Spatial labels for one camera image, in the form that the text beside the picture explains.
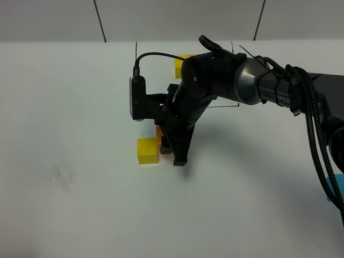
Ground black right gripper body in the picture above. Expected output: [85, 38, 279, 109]
[155, 83, 212, 145]

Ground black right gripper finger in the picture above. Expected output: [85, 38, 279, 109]
[160, 136, 173, 155]
[168, 131, 193, 166]

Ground blue cube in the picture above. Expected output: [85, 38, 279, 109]
[325, 174, 344, 202]

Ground orange cube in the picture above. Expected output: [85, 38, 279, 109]
[156, 126, 163, 153]

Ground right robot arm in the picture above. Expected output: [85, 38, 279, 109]
[160, 53, 343, 169]

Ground template yellow cube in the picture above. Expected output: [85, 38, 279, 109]
[174, 54, 195, 79]

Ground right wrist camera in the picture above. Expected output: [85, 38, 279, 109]
[130, 76, 170, 120]

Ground braided black right cable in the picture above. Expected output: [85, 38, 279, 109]
[133, 34, 344, 210]

